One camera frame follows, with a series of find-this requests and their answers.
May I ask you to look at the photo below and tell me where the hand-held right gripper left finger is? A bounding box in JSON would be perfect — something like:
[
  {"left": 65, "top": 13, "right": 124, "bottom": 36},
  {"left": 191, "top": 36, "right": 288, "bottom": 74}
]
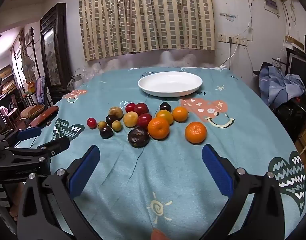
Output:
[{"left": 17, "top": 144, "right": 106, "bottom": 240}]

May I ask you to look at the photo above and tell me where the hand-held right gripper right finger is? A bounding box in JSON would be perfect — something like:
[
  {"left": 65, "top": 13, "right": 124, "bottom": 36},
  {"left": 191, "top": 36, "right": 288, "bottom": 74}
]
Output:
[{"left": 202, "top": 144, "right": 286, "bottom": 240}]

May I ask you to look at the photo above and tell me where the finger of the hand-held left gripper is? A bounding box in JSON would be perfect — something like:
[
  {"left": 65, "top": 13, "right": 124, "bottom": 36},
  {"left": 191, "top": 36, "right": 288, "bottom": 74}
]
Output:
[
  {"left": 0, "top": 127, "right": 42, "bottom": 150},
  {"left": 8, "top": 137, "right": 70, "bottom": 163}
]

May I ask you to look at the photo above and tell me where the large orange tangerine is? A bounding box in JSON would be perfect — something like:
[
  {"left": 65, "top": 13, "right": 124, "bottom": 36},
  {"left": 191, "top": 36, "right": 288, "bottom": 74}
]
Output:
[
  {"left": 185, "top": 121, "right": 207, "bottom": 144},
  {"left": 147, "top": 117, "right": 170, "bottom": 140}
]

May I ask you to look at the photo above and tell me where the wrinkled dark passion fruit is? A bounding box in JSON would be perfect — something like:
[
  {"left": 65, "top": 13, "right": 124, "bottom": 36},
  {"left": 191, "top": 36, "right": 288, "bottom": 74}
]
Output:
[{"left": 127, "top": 127, "right": 150, "bottom": 149}]

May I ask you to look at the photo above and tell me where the speckled yellow-brown passion fruit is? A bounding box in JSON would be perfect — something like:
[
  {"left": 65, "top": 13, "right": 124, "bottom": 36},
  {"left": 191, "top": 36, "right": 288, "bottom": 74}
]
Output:
[{"left": 108, "top": 106, "right": 124, "bottom": 119}]

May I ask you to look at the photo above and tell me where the pale yellow plum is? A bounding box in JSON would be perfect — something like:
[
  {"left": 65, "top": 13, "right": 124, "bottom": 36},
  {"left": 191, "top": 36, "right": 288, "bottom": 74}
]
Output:
[{"left": 123, "top": 111, "right": 139, "bottom": 128}]

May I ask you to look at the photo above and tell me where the small orange tangerine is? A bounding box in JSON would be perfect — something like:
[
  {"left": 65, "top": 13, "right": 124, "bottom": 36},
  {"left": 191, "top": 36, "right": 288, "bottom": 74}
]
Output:
[{"left": 172, "top": 106, "right": 189, "bottom": 122}]

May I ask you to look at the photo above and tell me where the large red plum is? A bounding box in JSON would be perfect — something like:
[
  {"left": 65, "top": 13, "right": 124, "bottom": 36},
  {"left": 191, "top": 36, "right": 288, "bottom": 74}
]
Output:
[
  {"left": 137, "top": 113, "right": 153, "bottom": 128},
  {"left": 134, "top": 102, "right": 149, "bottom": 116}
]

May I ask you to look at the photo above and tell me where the orange-yellow plum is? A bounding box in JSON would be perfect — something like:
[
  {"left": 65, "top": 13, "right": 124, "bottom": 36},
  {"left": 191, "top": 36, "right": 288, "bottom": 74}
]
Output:
[{"left": 155, "top": 110, "right": 174, "bottom": 125}]

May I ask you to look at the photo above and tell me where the white oval plate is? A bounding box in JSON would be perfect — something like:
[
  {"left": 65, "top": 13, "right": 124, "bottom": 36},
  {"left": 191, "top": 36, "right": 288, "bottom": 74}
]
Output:
[{"left": 138, "top": 71, "right": 203, "bottom": 98}]

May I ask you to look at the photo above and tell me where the red-brown seat cushion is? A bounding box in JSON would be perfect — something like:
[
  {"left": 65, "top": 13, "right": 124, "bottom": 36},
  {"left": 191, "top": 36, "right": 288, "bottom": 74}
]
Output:
[{"left": 29, "top": 106, "right": 59, "bottom": 128}]

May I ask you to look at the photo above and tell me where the patterned brown pillow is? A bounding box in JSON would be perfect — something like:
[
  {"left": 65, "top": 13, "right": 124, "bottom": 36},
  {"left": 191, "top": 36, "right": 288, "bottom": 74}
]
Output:
[{"left": 20, "top": 105, "right": 45, "bottom": 119}]

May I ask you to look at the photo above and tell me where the teal printed tablecloth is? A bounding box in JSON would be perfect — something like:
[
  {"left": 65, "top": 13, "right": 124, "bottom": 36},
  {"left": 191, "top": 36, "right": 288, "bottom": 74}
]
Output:
[{"left": 14, "top": 66, "right": 306, "bottom": 240}]

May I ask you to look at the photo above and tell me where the wooden bookshelf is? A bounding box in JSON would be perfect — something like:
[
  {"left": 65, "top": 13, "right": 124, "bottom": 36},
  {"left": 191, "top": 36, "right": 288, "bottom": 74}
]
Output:
[{"left": 0, "top": 64, "right": 18, "bottom": 98}]

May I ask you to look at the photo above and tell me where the white standing fan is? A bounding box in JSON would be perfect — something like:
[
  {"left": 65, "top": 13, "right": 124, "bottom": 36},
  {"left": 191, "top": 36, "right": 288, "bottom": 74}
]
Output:
[{"left": 21, "top": 56, "right": 34, "bottom": 80}]

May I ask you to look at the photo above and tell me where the clear plastic bag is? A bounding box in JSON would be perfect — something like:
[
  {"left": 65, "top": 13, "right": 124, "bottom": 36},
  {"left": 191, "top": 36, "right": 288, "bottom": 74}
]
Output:
[{"left": 82, "top": 65, "right": 103, "bottom": 80}]

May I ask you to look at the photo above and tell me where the black bag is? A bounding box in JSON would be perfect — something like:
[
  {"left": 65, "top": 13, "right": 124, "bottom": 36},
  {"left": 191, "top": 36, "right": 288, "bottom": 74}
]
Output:
[{"left": 271, "top": 97, "right": 306, "bottom": 143}]

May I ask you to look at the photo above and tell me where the dark wooden framed cabinet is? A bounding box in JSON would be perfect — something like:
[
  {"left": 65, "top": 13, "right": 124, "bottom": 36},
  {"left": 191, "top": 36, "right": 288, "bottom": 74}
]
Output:
[{"left": 40, "top": 2, "right": 72, "bottom": 98}]

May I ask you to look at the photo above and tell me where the blue clothes pile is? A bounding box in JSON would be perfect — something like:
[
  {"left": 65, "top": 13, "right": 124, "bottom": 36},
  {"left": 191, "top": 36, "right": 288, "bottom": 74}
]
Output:
[{"left": 259, "top": 65, "right": 306, "bottom": 107}]

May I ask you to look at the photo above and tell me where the black hat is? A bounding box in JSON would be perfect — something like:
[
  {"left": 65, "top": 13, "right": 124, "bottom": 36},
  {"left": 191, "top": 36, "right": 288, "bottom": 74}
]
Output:
[{"left": 253, "top": 62, "right": 274, "bottom": 77}]

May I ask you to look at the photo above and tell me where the black monitor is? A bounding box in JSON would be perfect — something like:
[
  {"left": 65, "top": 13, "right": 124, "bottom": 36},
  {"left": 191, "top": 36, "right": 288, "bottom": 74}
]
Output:
[{"left": 288, "top": 52, "right": 306, "bottom": 85}]

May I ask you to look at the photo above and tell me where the beige checked curtain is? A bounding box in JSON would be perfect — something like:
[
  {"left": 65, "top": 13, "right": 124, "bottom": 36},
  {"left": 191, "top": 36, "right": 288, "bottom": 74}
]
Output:
[{"left": 79, "top": 0, "right": 215, "bottom": 62}]

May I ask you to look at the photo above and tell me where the white power cable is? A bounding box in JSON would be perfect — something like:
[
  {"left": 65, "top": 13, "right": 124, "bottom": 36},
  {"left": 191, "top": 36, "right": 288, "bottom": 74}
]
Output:
[{"left": 214, "top": 38, "right": 240, "bottom": 69}]

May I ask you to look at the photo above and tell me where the white triple wall socket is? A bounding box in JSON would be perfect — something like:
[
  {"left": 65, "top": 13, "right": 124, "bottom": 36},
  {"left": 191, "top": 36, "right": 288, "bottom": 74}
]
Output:
[{"left": 227, "top": 36, "right": 248, "bottom": 46}]

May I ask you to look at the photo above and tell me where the framed wall notice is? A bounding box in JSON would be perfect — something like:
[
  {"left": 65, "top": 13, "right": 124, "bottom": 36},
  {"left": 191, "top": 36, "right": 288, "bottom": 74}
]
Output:
[{"left": 262, "top": 0, "right": 280, "bottom": 18}]

